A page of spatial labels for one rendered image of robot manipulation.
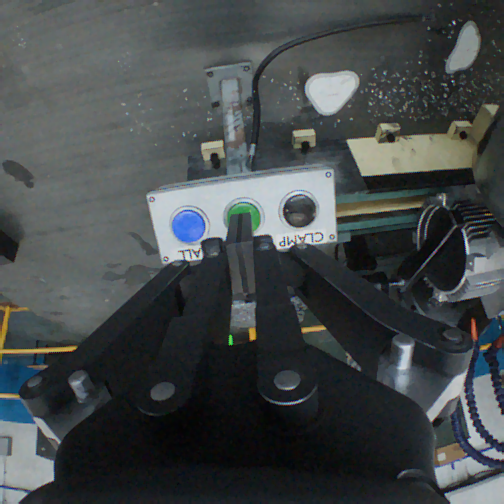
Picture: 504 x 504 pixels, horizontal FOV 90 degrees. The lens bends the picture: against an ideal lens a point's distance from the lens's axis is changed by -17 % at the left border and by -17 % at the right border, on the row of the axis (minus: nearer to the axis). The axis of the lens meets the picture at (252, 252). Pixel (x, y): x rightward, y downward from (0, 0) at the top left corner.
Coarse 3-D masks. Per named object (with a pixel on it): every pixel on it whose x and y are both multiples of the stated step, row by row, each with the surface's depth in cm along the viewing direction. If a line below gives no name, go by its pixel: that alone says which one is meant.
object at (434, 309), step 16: (400, 272) 64; (416, 288) 61; (432, 288) 61; (416, 304) 60; (432, 304) 58; (448, 304) 59; (464, 304) 58; (480, 304) 58; (448, 320) 57; (464, 320) 57; (480, 320) 56
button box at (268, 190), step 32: (160, 192) 26; (192, 192) 26; (224, 192) 26; (256, 192) 26; (288, 192) 26; (320, 192) 26; (160, 224) 27; (224, 224) 27; (288, 224) 27; (320, 224) 27; (160, 256) 28; (192, 256) 28
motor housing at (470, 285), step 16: (432, 208) 50; (448, 208) 44; (464, 208) 41; (480, 208) 41; (432, 224) 54; (480, 224) 40; (496, 224) 39; (464, 240) 55; (480, 240) 39; (448, 256) 55; (464, 256) 55; (432, 272) 54; (448, 272) 53; (464, 272) 41; (480, 272) 41; (496, 272) 41; (448, 288) 49; (464, 288) 42; (480, 288) 42; (496, 288) 42
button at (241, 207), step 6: (234, 204) 26; (240, 204) 26; (246, 204) 26; (252, 204) 26; (234, 210) 26; (240, 210) 26; (246, 210) 26; (252, 210) 26; (258, 210) 26; (228, 216) 26; (252, 216) 26; (258, 216) 26; (228, 222) 26; (252, 222) 26; (258, 222) 26
